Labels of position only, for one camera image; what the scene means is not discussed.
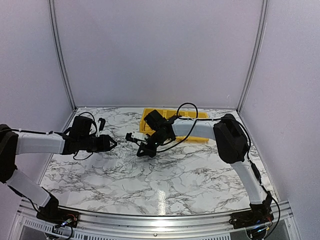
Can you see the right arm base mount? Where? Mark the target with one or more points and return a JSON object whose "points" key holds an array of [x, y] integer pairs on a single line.
{"points": [[252, 217]]}

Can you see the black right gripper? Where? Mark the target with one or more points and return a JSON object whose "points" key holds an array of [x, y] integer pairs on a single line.
{"points": [[147, 151]]}

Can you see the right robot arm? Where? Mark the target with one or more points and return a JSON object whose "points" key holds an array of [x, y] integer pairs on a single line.
{"points": [[232, 143]]}

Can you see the yellow bin middle compartment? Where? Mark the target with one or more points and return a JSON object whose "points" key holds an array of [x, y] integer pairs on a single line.
{"points": [[168, 113]]}

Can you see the yellow bin left compartment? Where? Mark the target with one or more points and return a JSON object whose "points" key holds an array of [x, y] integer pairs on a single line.
{"points": [[151, 120]]}

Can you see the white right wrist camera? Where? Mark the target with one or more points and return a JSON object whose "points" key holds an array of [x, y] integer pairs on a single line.
{"points": [[136, 137]]}

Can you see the aluminium front rail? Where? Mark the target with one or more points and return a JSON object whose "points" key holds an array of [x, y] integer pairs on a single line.
{"points": [[108, 226]]}

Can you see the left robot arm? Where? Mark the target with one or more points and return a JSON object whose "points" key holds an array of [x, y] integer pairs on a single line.
{"points": [[83, 135]]}

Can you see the aluminium frame left rear post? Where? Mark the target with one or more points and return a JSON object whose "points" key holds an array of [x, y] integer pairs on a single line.
{"points": [[59, 53]]}

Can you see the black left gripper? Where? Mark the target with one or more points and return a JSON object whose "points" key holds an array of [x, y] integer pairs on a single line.
{"points": [[104, 145]]}

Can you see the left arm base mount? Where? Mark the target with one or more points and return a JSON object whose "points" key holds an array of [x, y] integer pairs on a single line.
{"points": [[58, 216]]}

